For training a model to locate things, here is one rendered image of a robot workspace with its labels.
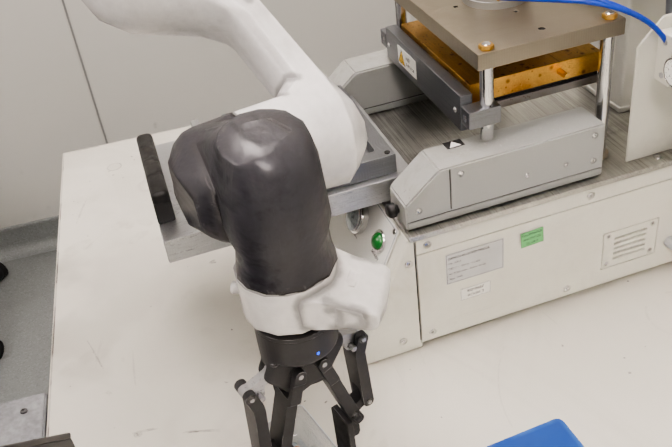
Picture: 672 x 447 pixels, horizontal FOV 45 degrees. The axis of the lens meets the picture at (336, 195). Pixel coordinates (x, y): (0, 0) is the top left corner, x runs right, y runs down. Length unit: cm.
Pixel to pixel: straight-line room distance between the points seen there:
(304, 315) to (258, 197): 12
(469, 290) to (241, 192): 45
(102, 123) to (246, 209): 193
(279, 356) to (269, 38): 29
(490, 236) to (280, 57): 35
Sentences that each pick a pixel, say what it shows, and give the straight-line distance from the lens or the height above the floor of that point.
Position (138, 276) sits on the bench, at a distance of 124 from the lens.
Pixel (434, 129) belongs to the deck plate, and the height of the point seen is 93.
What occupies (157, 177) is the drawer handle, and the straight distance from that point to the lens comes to 95.
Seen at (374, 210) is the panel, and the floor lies 91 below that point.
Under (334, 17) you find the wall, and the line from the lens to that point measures 250.
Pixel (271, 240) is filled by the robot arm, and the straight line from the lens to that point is 64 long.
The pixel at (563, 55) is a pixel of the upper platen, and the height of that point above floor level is 106.
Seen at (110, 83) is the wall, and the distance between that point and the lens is 249.
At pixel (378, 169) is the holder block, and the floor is 98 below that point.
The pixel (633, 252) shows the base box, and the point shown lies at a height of 80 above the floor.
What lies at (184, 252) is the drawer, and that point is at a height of 95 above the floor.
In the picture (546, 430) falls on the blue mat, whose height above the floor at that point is 75.
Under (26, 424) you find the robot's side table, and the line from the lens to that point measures 109.
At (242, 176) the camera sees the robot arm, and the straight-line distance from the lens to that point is 62.
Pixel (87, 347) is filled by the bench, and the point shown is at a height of 75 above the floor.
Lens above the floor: 149
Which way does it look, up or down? 34 degrees down
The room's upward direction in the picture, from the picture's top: 8 degrees counter-clockwise
